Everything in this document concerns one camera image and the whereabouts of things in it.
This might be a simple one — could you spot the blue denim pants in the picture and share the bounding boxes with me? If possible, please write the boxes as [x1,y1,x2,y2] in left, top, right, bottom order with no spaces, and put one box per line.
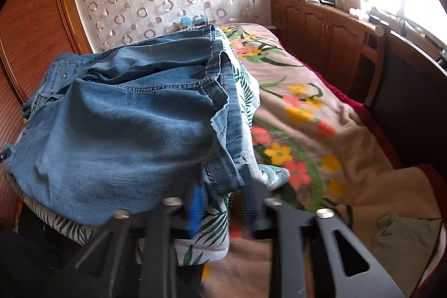
[6,25,242,227]

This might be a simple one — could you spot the floral pink blanket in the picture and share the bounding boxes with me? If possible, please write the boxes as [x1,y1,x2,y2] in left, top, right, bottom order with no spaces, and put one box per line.
[224,23,446,297]

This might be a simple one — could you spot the brown wooden sideboard cabinet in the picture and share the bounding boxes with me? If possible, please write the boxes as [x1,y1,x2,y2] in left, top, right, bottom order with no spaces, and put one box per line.
[270,0,384,103]

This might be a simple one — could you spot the brown wooden wardrobe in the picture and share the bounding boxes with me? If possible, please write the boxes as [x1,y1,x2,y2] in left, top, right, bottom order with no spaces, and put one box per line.
[0,0,92,225]

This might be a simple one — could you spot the olive green cloth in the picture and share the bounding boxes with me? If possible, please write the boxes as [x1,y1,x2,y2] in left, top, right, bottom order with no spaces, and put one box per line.
[371,214,446,297]

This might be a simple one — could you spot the blue toy at headboard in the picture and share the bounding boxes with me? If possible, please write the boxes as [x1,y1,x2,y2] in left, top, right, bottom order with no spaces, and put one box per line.
[180,16,208,30]

